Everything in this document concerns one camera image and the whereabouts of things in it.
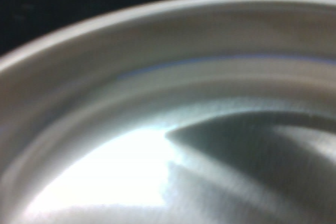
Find round silver metal plate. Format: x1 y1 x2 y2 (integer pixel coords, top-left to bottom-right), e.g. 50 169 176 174
0 0 336 224

